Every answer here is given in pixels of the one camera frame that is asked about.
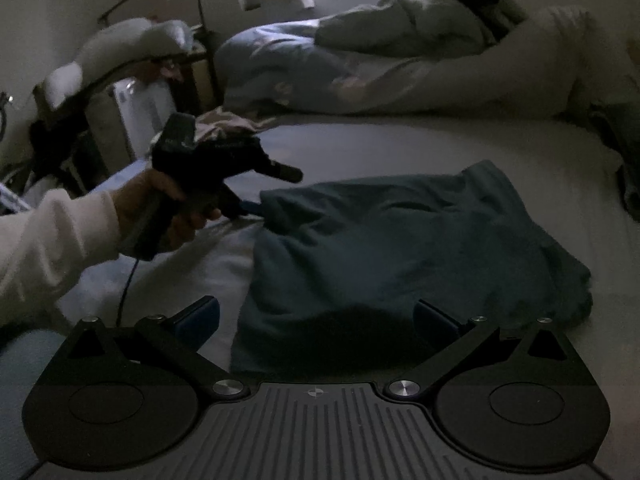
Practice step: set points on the brown patterned cloth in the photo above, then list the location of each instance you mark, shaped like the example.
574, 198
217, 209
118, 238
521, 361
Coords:
225, 122

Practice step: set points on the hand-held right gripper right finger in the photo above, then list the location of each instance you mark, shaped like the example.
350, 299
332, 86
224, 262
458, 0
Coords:
436, 321

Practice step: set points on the dark grey garment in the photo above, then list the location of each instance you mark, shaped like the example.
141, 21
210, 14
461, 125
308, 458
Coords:
620, 160

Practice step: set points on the teal t-shirt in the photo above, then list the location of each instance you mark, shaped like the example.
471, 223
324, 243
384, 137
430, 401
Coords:
400, 240

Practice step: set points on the person's left hand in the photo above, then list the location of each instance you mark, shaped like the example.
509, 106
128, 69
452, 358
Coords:
135, 190

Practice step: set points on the dark bag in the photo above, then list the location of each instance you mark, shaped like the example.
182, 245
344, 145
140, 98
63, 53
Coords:
65, 150

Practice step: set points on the white rumpled duvet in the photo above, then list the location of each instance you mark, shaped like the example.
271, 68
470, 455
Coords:
525, 70

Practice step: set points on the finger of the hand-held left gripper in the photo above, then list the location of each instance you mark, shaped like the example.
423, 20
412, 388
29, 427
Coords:
285, 172
247, 206

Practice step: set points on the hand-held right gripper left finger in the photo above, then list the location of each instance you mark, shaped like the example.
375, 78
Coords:
197, 321

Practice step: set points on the blue striped cloth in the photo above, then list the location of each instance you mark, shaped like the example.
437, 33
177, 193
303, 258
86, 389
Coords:
12, 200

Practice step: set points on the grey-blue duvet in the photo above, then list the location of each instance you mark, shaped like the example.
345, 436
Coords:
300, 60

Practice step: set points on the person's left forearm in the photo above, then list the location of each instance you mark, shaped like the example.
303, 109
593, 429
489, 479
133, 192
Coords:
50, 250

